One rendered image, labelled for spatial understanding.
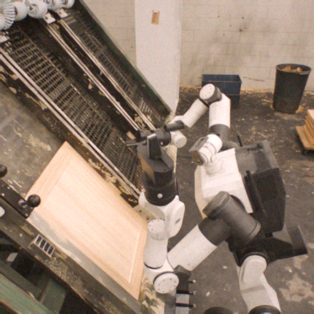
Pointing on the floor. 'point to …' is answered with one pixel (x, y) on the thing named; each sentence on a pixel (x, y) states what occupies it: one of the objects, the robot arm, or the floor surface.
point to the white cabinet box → (159, 45)
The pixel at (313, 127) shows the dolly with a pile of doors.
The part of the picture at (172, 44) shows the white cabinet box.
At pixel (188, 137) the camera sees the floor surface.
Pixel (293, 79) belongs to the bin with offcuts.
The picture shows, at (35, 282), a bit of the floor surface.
